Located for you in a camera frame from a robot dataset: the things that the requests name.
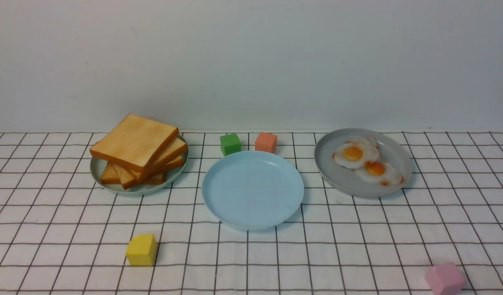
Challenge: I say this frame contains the fried egg top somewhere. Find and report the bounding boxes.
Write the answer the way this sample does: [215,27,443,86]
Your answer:
[332,142,381,169]

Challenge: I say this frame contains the fried egg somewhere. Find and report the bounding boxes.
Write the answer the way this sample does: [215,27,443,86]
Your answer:
[332,142,381,169]
[345,136,378,149]
[354,162,405,186]

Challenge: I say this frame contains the toast slice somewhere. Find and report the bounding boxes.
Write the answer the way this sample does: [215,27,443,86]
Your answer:
[89,114,179,172]
[100,163,167,189]
[144,136,188,175]
[111,156,185,189]

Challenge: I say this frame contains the orange foam cube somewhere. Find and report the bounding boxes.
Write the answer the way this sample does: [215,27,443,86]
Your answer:
[255,132,277,154]

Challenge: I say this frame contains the green foam cube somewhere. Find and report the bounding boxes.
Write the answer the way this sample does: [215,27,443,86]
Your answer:
[220,133,242,157]

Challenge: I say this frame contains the light blue center plate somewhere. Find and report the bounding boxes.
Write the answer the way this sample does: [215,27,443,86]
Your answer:
[202,151,305,230]

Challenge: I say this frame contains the light green bread plate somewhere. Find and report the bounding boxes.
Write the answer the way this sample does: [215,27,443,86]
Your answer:
[89,151,188,196]

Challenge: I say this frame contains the grey egg plate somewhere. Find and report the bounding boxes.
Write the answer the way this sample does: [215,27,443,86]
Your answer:
[315,128,413,197]

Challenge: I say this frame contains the fried egg left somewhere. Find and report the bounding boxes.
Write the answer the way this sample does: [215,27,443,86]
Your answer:
[345,136,378,149]

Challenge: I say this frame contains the fried egg right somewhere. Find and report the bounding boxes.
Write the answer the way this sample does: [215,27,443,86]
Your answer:
[354,162,405,186]

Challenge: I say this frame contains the yellow foam cube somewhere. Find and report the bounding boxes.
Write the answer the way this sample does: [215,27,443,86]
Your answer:
[125,234,158,267]

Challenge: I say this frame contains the checkered white tablecloth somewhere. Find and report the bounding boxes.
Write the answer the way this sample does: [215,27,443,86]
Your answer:
[0,132,503,295]

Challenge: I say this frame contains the pink foam cube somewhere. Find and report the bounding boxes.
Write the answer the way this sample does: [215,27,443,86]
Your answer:
[424,263,466,295]

